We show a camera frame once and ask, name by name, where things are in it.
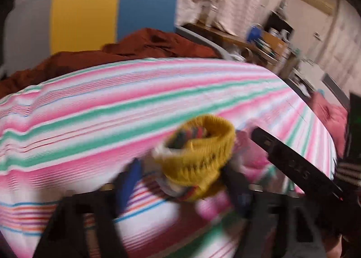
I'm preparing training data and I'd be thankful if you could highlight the yellow knitted basket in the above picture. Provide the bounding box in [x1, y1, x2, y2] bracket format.
[154, 115, 236, 201]

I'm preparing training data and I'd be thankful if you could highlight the dark red cloth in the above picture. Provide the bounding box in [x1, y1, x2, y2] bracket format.
[0, 27, 220, 98]

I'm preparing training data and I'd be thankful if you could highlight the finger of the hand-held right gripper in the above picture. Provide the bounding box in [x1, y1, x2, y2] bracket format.
[251, 127, 343, 200]

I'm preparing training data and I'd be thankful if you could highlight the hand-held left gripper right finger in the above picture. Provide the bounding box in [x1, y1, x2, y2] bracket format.
[223, 168, 325, 258]

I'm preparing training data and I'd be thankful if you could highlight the pink cushion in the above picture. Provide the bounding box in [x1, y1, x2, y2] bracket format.
[312, 92, 349, 148]

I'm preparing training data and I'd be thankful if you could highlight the wooden desk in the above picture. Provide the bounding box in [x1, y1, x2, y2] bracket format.
[180, 23, 282, 67]

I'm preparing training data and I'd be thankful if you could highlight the striped tablecloth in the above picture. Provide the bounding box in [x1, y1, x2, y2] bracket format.
[0, 57, 337, 258]

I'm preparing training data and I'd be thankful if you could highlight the black shelf box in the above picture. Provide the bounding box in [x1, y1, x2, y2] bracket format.
[265, 10, 294, 39]

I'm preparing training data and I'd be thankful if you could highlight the wall air conditioner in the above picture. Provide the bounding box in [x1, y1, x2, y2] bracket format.
[295, 0, 336, 16]

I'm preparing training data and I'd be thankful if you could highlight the grey yellow blue chair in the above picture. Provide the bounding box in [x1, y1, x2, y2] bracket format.
[3, 0, 226, 58]

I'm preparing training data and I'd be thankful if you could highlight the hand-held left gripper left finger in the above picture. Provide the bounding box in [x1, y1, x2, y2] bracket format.
[32, 158, 143, 258]

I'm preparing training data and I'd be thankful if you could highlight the cardboard box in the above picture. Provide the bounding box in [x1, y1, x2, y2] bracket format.
[262, 31, 291, 56]

